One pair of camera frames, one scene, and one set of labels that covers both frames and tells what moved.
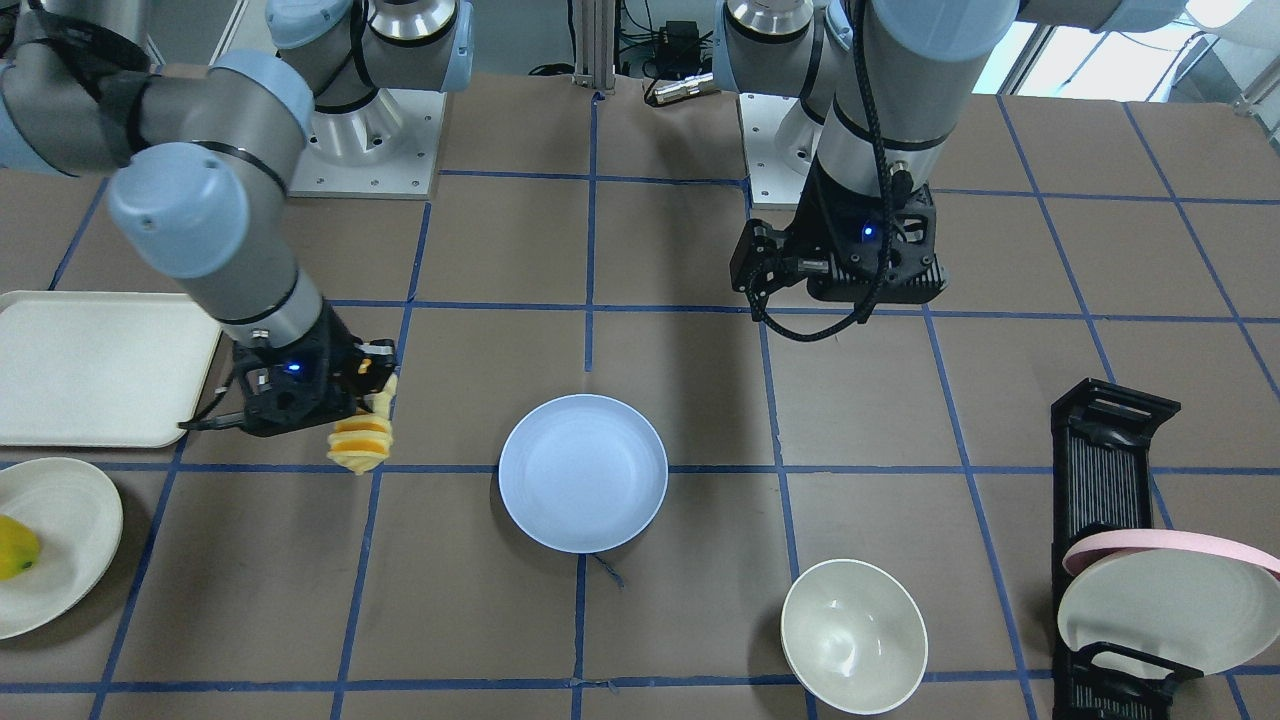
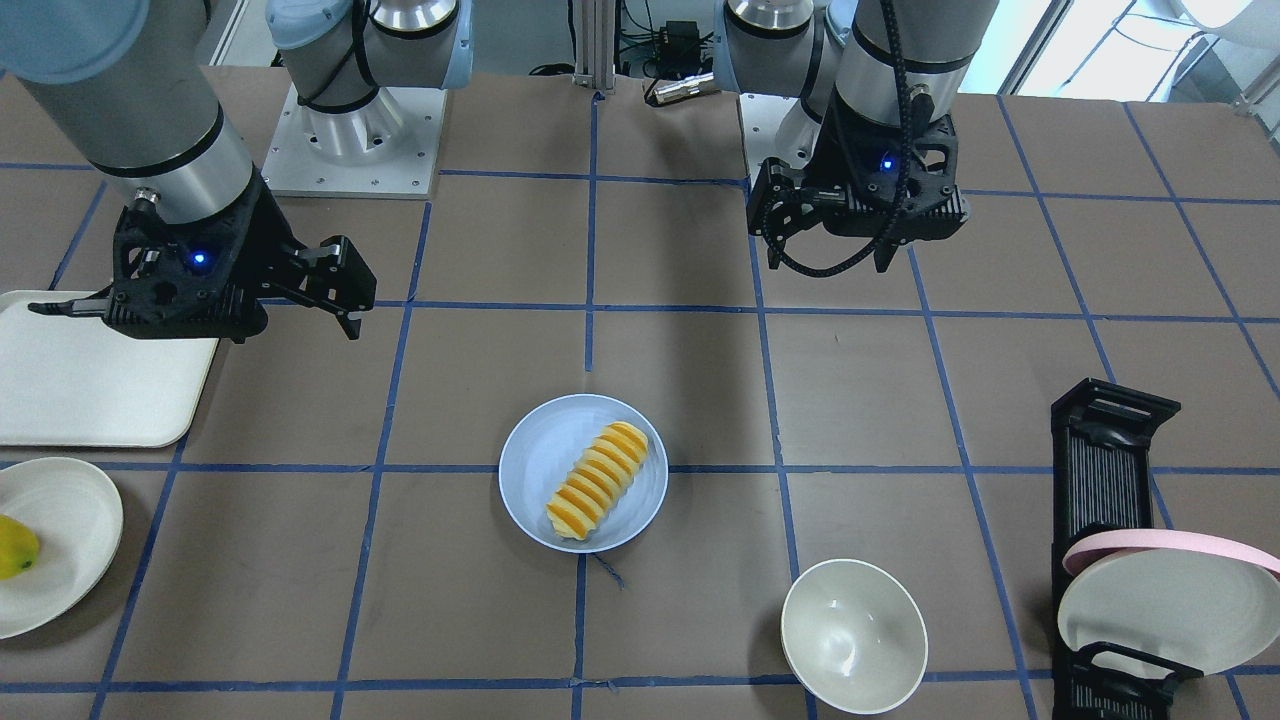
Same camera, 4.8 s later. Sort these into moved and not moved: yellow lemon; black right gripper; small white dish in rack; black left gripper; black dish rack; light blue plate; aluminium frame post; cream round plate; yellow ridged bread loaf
Moved: yellow ridged bread loaf; black right gripper; black left gripper
Not moved: small white dish in rack; yellow lemon; cream round plate; aluminium frame post; light blue plate; black dish rack
